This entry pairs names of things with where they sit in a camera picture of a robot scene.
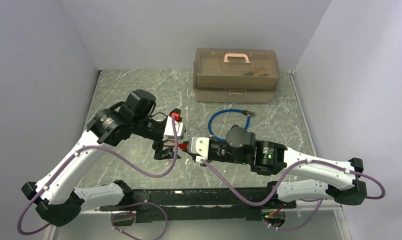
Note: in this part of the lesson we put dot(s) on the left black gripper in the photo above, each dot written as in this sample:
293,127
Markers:
159,153

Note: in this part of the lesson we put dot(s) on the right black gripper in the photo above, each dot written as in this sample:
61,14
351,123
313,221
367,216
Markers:
209,159

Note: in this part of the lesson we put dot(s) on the red cable lock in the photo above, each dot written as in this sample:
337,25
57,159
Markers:
170,144

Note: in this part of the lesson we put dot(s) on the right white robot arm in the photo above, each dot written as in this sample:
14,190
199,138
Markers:
302,176

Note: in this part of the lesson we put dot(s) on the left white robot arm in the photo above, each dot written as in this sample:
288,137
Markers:
57,198

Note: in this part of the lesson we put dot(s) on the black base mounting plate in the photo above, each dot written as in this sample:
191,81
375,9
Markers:
152,205

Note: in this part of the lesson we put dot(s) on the brown plastic toolbox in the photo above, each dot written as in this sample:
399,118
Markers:
231,75

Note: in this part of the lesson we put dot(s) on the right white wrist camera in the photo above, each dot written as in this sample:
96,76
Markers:
198,147

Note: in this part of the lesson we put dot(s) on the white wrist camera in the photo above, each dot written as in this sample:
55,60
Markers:
198,147
174,128

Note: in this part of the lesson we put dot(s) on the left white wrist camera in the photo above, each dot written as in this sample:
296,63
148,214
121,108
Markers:
174,128

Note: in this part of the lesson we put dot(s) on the aluminium rail frame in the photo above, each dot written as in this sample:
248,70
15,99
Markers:
308,221

